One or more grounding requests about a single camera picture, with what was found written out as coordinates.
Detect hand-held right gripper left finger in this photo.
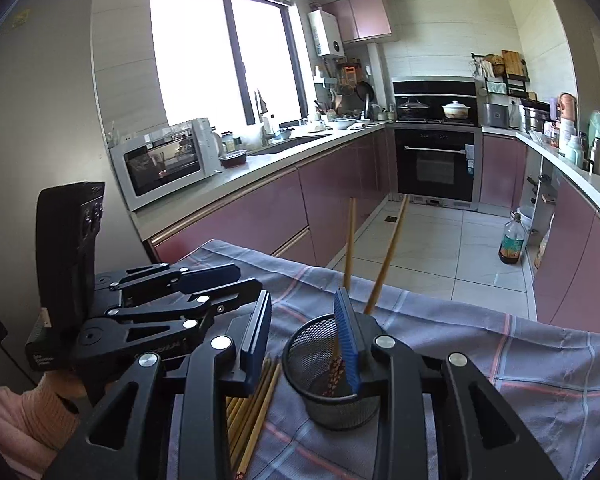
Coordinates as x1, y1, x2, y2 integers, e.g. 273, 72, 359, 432
45, 290, 273, 480

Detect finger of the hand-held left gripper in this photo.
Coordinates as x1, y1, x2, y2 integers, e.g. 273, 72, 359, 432
95, 262, 242, 307
87, 279, 264, 332

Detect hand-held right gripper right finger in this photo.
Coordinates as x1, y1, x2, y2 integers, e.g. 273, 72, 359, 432
334, 287, 563, 480

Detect bunch of wooden chopsticks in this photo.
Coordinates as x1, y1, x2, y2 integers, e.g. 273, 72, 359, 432
224, 355, 283, 480

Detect black mesh utensil holder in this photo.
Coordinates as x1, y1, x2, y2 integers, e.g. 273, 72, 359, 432
282, 312, 381, 431

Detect patterned-end wooden chopstick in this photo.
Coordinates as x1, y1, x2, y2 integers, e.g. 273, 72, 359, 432
322, 198, 357, 397
363, 195, 411, 316

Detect pink base cabinets under window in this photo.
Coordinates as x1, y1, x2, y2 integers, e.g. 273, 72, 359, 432
130, 125, 396, 266

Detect white countertop oven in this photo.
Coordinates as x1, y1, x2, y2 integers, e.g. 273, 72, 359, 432
109, 117, 222, 212

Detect dark red bowl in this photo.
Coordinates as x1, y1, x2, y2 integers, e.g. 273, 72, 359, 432
219, 149, 248, 169

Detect grey refrigerator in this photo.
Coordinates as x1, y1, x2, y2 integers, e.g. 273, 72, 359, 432
0, 0, 153, 401

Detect blue-grey plaid tablecloth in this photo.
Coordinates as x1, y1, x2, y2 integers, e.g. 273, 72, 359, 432
167, 238, 600, 480

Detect white electric kettle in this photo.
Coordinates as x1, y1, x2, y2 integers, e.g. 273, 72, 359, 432
206, 125, 227, 158

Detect kitchen sink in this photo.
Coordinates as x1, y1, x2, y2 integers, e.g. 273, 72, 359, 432
252, 132, 331, 157

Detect steel sink faucet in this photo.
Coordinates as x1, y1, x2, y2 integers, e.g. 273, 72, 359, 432
252, 87, 276, 148

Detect cooking oil bottle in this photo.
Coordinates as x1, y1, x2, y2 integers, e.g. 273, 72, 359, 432
497, 211, 528, 265

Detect black built-in oven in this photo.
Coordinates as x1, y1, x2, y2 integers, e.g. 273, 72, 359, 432
392, 125, 482, 211

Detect clear plastic bag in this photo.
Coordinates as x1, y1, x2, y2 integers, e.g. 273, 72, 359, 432
534, 230, 553, 271

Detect large kitchen window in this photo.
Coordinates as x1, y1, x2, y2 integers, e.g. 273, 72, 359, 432
149, 0, 311, 128

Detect pink base cabinets with open shelf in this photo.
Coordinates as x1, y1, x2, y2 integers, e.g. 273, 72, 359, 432
481, 127, 600, 336

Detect black pot with glass lid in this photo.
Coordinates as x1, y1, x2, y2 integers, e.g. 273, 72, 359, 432
396, 98, 431, 122

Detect hanging kitchen utensil rack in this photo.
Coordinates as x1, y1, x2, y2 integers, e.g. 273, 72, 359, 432
312, 60, 363, 111

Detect white casserole pot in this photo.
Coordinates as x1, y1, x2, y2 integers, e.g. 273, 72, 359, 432
440, 101, 473, 121

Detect white vertical pipe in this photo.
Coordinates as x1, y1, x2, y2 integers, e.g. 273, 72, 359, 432
367, 42, 385, 111

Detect black range hood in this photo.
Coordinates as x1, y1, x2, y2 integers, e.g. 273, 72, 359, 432
391, 76, 479, 126

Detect steel stockpot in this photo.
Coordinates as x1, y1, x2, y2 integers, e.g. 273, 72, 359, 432
522, 105, 551, 133

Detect pink thermos jug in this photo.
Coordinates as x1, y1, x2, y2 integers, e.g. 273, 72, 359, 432
557, 92, 579, 133

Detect wooden cutting board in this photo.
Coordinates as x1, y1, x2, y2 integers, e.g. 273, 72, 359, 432
501, 50, 526, 77

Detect white wall water heater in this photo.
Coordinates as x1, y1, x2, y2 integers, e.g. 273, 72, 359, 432
307, 9, 345, 58

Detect pink wall cabinet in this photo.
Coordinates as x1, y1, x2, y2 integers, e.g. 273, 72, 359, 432
321, 0, 396, 45

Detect black wall storage rack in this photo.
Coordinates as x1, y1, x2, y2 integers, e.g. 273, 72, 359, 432
470, 51, 531, 100

